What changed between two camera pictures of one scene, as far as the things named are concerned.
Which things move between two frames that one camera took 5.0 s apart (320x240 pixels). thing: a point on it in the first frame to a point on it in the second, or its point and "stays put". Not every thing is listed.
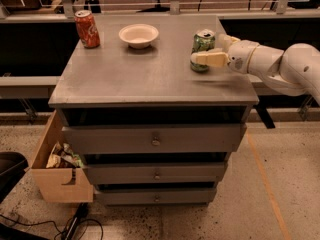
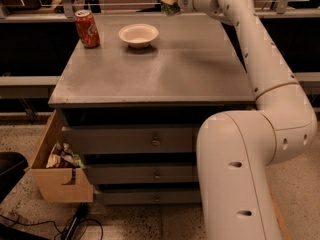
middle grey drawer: x=156 y=172 stays put
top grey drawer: x=158 y=139 stays put
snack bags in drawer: x=62 y=157 stays put
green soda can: x=203 y=40 to x=170 y=9
